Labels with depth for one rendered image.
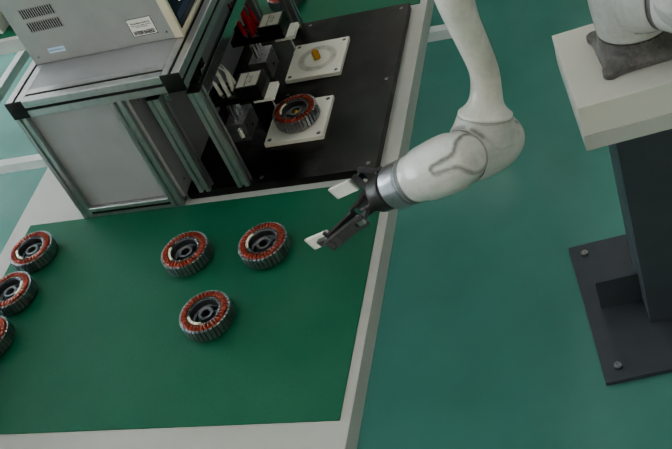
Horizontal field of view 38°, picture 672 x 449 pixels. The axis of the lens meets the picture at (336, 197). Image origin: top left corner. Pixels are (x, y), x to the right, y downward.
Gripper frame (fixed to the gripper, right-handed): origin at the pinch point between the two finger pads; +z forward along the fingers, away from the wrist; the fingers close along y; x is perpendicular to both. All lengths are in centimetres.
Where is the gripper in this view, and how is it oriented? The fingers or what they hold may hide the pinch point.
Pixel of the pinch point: (325, 217)
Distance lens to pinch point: 197.9
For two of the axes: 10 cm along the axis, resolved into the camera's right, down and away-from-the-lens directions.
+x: -7.0, -6.1, -3.7
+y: 3.4, -7.4, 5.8
